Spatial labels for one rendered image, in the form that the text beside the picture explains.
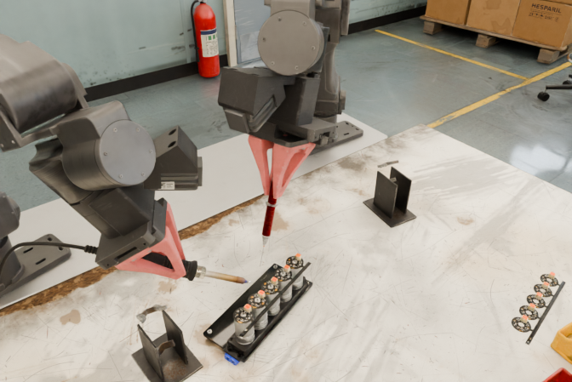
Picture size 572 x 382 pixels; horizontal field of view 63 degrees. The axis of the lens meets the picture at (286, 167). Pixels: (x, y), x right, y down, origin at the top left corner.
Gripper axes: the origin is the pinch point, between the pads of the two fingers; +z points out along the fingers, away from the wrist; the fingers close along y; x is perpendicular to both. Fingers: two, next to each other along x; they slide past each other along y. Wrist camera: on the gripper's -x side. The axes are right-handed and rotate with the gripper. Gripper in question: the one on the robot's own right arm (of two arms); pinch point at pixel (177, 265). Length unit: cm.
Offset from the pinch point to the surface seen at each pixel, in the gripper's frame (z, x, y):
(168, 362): 9.9, 8.5, -3.7
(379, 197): 25.8, -24.5, 21.9
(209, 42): 58, 22, 271
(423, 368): 25.6, -18.7, -9.9
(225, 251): 14.3, 1.4, 15.7
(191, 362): 11.3, 6.1, -4.1
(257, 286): 15.4, -2.8, 6.3
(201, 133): 76, 44, 194
